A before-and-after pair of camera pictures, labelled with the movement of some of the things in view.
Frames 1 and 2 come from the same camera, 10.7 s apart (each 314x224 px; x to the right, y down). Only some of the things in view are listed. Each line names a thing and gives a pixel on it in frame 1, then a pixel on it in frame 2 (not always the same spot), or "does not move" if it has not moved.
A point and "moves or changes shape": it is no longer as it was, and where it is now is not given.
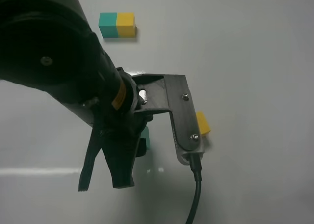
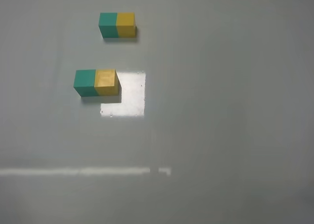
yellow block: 203,125 moves or changes shape
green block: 145,134 moves or changes shape
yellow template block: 125,23 does not move
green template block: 107,25 does not move
